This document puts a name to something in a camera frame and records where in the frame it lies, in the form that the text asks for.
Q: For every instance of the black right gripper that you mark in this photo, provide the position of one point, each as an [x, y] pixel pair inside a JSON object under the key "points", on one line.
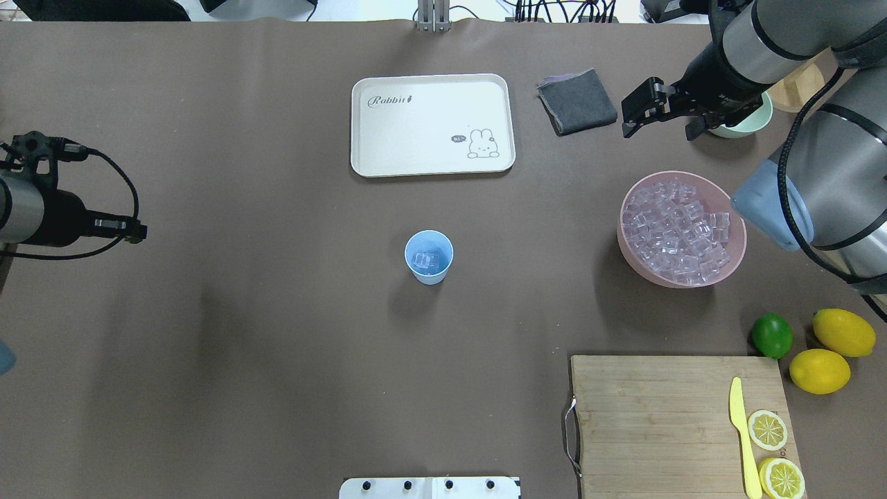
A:
{"points": [[701, 78]]}

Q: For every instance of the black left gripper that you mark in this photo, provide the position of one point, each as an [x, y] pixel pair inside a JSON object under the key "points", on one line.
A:
{"points": [[61, 217]]}

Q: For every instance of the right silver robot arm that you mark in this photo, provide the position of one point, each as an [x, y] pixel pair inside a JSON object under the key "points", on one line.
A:
{"points": [[823, 190]]}

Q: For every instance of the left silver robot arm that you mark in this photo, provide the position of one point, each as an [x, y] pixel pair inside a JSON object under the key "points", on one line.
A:
{"points": [[90, 214]]}

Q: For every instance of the pile of clear ice cubes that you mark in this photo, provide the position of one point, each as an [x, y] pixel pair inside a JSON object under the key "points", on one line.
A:
{"points": [[675, 232]]}

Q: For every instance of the light blue plastic cup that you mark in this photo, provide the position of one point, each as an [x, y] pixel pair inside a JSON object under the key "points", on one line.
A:
{"points": [[429, 241]]}

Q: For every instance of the grey folded cloth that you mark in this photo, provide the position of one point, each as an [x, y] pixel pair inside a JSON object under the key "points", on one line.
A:
{"points": [[576, 102]]}

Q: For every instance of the mint green bowl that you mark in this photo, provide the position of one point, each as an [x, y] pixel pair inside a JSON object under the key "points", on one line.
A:
{"points": [[751, 124]]}

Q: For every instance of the pink bowl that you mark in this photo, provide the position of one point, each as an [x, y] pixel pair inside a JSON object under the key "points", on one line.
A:
{"points": [[630, 249]]}

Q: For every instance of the wooden glass holder stand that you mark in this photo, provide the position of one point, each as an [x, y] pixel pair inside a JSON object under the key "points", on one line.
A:
{"points": [[794, 90]]}

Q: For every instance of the cream rectangular tray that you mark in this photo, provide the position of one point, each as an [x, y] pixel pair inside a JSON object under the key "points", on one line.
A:
{"points": [[431, 125]]}

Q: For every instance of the green lime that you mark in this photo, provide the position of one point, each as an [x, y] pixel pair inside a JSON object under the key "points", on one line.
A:
{"points": [[772, 336]]}

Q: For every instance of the yellow lemon far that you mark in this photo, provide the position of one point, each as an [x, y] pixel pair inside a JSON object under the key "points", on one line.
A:
{"points": [[844, 332]]}

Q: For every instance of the yellow lemon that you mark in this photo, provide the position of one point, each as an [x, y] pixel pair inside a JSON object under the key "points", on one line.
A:
{"points": [[819, 371], [844, 332]]}

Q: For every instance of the yellow lemon near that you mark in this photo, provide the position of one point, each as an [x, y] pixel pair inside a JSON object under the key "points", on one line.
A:
{"points": [[819, 371]]}

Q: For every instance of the wooden cutting board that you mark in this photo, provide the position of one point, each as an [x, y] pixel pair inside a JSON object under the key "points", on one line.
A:
{"points": [[658, 426]]}

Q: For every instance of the yellow plastic knife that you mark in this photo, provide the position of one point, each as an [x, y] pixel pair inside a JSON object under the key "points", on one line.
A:
{"points": [[737, 415]]}

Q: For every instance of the lemon slice right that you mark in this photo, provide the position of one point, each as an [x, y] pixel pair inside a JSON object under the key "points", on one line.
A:
{"points": [[768, 430]]}

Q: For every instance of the lemon slice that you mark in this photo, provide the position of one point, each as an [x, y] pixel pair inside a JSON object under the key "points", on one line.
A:
{"points": [[768, 430], [781, 478]]}

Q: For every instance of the lemon slice left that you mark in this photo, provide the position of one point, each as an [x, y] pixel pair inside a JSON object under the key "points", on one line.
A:
{"points": [[781, 478]]}

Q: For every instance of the aluminium frame post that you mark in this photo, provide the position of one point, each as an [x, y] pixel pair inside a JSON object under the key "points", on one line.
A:
{"points": [[433, 16]]}

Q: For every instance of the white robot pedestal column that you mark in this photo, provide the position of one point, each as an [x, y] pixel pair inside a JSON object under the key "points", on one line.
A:
{"points": [[432, 487]]}

